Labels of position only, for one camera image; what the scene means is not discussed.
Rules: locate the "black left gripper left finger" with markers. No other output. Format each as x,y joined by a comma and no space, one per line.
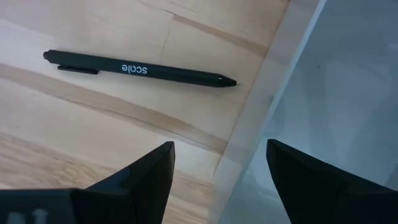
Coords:
146,186

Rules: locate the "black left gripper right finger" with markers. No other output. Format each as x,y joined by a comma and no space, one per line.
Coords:
311,193

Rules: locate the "black pen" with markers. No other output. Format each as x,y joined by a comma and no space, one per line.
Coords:
174,72

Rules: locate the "translucent grey plastic bin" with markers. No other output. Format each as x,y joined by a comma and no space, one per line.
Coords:
342,77

